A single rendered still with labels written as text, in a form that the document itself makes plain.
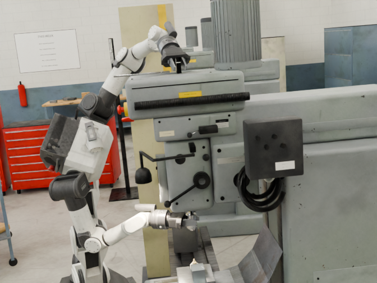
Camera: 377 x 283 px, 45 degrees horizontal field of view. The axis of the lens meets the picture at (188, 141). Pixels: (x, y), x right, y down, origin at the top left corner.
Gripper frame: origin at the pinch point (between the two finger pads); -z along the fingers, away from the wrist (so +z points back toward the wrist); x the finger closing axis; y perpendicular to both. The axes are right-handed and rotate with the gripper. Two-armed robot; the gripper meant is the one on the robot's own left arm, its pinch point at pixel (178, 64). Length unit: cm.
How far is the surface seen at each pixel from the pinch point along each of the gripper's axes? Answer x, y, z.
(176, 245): 1, -93, -23
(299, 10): -547, -351, 713
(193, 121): -0.5, -12.7, -21.8
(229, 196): -13, -40, -41
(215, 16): -14.8, 19.1, 2.8
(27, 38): 70, -438, 836
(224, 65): -15.9, 4.3, -10.7
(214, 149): -8.1, -22.6, -29.4
